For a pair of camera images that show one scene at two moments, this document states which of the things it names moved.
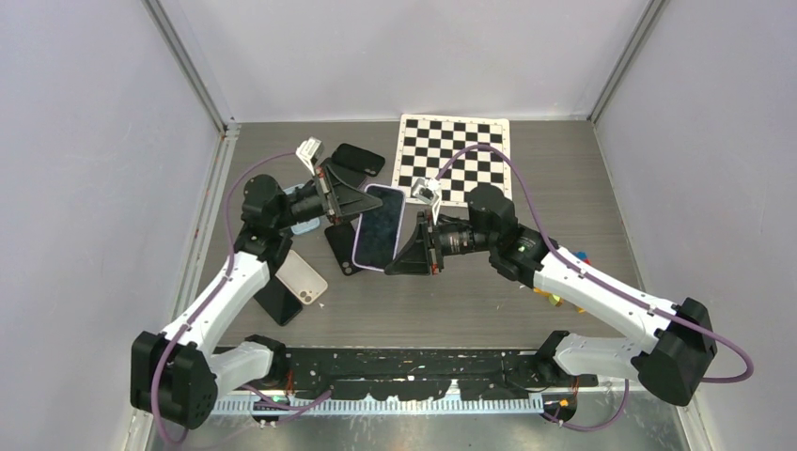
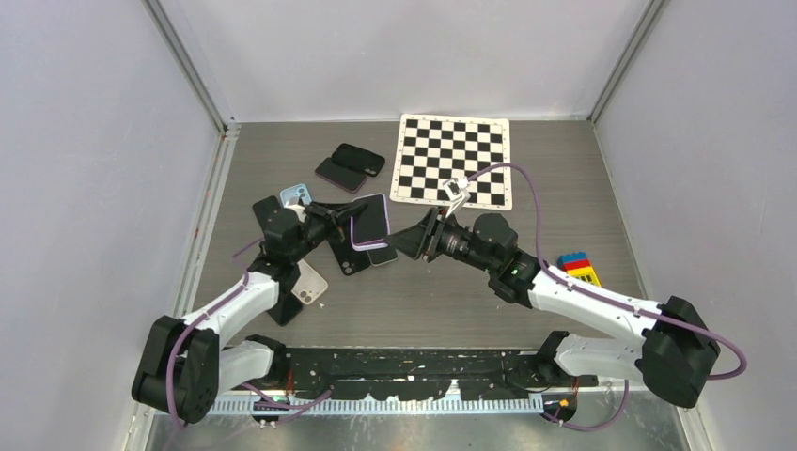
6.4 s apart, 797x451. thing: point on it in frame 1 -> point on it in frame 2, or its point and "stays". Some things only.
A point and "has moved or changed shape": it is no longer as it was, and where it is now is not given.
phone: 379,230 has moved or changed shape
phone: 301,278 stays
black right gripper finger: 414,257 -> 410,241
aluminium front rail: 355,405 stays
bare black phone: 278,302 stays
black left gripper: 345,199 -> 329,216
